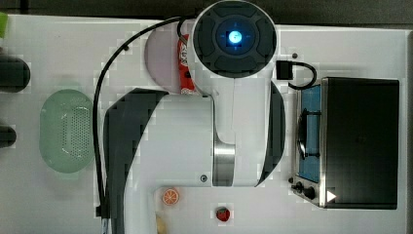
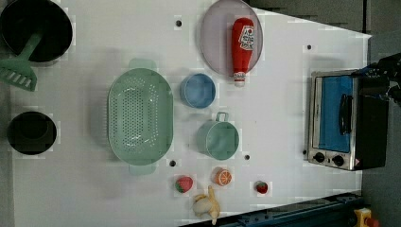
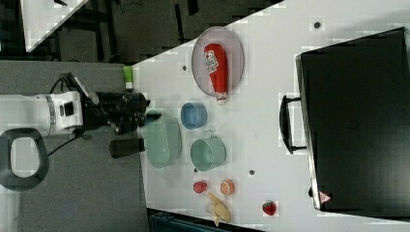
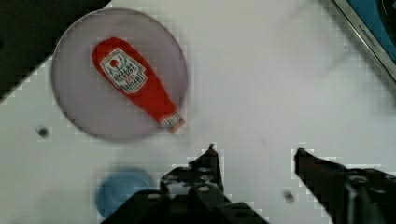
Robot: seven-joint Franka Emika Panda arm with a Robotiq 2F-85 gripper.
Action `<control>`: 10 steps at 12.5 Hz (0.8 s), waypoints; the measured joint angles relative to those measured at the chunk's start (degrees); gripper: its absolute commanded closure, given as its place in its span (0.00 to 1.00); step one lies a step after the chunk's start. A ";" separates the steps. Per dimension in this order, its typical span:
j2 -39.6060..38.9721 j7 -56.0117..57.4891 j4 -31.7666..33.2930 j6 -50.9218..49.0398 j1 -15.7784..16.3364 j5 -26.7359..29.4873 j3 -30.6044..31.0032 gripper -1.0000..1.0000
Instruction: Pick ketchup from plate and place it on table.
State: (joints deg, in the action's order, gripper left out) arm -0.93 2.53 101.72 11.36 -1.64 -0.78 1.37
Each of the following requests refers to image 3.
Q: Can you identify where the red toy tomato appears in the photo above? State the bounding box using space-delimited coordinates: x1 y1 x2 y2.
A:
192 181 208 193

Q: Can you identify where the toy peeled banana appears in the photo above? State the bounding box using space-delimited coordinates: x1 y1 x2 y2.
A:
205 191 231 226

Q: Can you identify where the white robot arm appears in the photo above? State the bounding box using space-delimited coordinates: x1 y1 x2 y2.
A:
1 91 150 191

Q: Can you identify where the black toaster oven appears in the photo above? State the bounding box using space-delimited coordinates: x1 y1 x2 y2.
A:
295 27 410 221

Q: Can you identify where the green mug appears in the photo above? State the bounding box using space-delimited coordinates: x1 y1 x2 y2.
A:
190 130 226 172

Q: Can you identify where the green perforated colander basket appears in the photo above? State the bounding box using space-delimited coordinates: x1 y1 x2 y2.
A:
144 110 182 169

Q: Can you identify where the black cylinder post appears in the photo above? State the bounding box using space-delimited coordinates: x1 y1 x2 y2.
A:
109 138 145 159

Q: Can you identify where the green marker bottle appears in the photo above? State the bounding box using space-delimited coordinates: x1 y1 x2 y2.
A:
123 66 133 90

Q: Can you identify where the grey round plate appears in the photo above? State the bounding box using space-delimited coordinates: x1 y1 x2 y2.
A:
191 26 244 97

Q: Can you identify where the toy strawberry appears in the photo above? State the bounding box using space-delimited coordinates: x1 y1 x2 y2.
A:
262 201 277 216

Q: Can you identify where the blue bowl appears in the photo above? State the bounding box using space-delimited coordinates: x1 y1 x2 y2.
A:
180 102 208 130

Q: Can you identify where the red plush ketchup bottle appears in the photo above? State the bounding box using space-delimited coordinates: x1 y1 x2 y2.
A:
203 43 228 105

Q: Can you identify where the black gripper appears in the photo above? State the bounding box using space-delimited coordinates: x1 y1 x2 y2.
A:
80 92 150 134

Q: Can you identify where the dark blue storage crate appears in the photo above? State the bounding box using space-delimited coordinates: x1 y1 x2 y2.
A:
149 213 227 232

